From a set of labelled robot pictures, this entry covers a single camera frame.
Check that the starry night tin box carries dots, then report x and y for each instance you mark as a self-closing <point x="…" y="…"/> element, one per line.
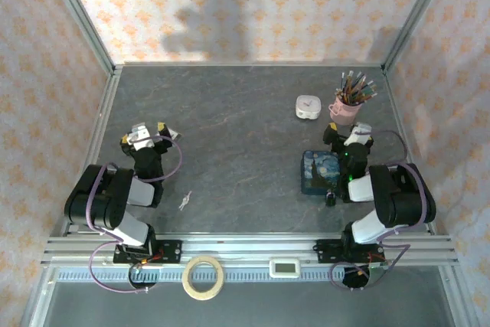
<point x="319" y="172"/>

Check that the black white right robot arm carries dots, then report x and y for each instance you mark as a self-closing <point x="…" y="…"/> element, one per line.
<point x="402" y="197"/>

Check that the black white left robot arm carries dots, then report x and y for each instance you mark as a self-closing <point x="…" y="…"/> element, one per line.
<point x="103" y="204"/>

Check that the pink pencil cup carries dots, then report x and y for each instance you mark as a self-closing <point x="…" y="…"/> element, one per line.
<point x="344" y="112"/>

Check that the small white clock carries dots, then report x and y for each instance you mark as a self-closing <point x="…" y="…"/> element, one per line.
<point x="308" y="106"/>

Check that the beige masking tape roll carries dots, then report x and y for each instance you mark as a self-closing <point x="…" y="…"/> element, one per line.
<point x="187" y="265"/>

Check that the green circuit board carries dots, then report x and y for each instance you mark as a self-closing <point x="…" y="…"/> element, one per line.
<point x="377" y="271"/>

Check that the white digital display device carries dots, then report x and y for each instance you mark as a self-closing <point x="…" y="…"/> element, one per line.
<point x="284" y="267"/>

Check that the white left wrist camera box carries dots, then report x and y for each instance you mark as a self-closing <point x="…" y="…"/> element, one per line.
<point x="139" y="137"/>

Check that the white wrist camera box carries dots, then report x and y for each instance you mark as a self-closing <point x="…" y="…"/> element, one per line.
<point x="139" y="137"/>
<point x="360" y="131"/>

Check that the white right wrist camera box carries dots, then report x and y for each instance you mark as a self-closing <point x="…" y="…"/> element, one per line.
<point x="360" y="131"/>

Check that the aluminium side table rail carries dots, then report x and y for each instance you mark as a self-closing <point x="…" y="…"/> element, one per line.
<point x="105" y="112"/>

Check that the aluminium rear table rail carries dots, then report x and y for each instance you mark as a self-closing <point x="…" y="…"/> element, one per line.
<point x="249" y="63"/>

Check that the wide aluminium base rail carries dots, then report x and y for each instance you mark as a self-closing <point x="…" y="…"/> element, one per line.
<point x="245" y="248"/>

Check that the aluminium upright frame post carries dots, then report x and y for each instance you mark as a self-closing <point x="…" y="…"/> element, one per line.
<point x="80" y="17"/>
<point x="417" y="17"/>

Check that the aluminium lower frame bar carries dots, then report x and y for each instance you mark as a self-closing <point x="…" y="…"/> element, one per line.
<point x="38" y="296"/>
<point x="455" y="296"/>

